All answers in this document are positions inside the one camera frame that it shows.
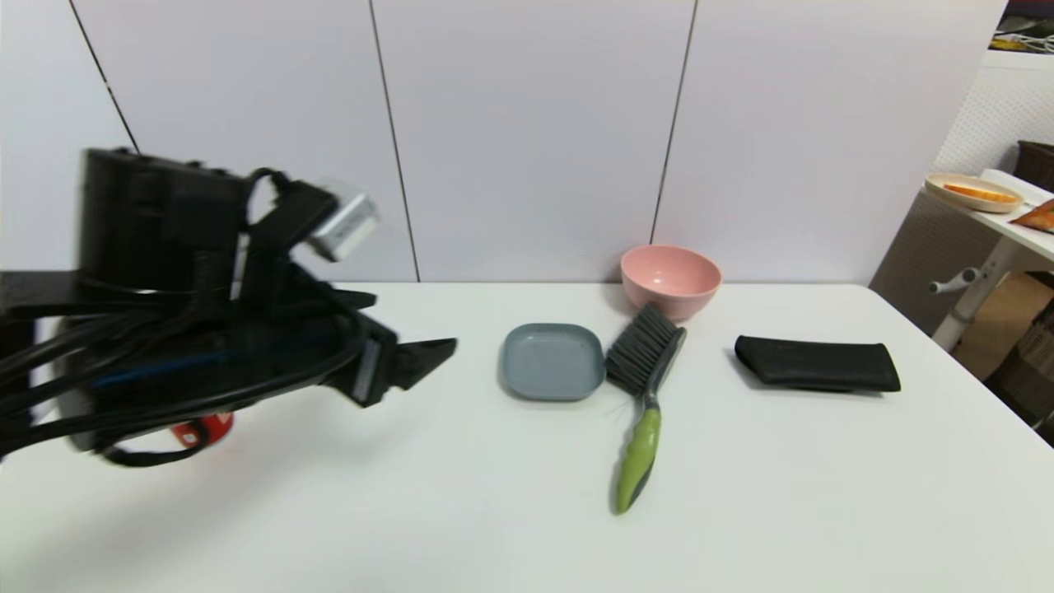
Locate brush with green handle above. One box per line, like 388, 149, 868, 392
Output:
605, 303, 688, 516

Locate gray square plate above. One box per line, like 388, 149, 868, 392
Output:
502, 323, 607, 402

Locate red soda can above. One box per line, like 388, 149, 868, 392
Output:
170, 413, 236, 449

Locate pink bowl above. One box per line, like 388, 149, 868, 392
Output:
621, 244, 723, 323

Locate black pouch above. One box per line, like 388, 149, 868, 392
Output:
734, 335, 902, 393

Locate beige plate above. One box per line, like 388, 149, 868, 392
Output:
924, 173, 1024, 215

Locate orange food slice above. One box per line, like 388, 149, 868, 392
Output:
943, 183, 1019, 204

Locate cardboard box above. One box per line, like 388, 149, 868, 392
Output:
955, 272, 1054, 381

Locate white side table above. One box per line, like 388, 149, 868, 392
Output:
921, 169, 1054, 355

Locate orange snack bag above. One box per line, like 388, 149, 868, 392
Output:
1008, 198, 1054, 236

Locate dark brown basket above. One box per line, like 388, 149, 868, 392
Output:
1012, 141, 1054, 194

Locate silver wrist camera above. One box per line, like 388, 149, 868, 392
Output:
309, 191, 382, 263

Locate black camera cable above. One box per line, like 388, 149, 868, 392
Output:
244, 167, 338, 248

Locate white cables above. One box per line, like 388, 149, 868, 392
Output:
990, 31, 1054, 55

